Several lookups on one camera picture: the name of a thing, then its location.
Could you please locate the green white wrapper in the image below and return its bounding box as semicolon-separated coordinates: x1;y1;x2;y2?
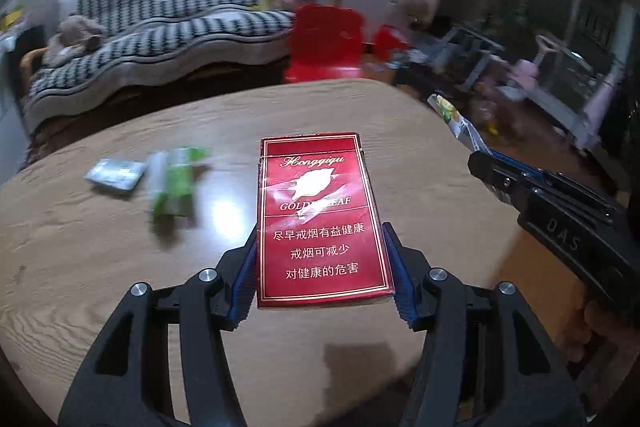
149;146;212;222

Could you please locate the red bag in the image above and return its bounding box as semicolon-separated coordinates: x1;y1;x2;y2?
372;24;412;64

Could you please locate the brown stuffed toy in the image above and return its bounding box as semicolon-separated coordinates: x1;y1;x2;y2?
42;14;107;68

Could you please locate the red cigarette pack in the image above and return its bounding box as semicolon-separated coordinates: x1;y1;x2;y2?
256;132;394;311

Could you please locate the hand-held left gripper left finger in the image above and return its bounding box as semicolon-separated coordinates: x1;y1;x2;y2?
59;227;262;427

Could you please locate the silver green packet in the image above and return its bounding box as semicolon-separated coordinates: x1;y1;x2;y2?
83;158;148;194

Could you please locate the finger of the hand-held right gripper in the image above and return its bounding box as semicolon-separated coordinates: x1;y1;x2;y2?
467;151;538;210
487;149;552;182

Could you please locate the red plastic chair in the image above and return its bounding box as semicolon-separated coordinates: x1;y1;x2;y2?
283;4;367;84

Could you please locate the pink toy scooter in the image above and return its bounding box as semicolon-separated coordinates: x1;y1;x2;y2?
499;34;557;100

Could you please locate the grey metal rack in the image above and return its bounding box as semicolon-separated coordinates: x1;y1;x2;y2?
439;26;507;94

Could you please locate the person's right hand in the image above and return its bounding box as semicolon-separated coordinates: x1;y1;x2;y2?
570;301;640;389

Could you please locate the striped sofa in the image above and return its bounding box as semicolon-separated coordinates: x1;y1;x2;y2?
22;0;297;134

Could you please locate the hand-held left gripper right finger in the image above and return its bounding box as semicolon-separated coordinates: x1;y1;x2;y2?
382;222;587;427

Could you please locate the yellow green printed packet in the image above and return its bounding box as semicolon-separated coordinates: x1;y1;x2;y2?
427;93;490;154

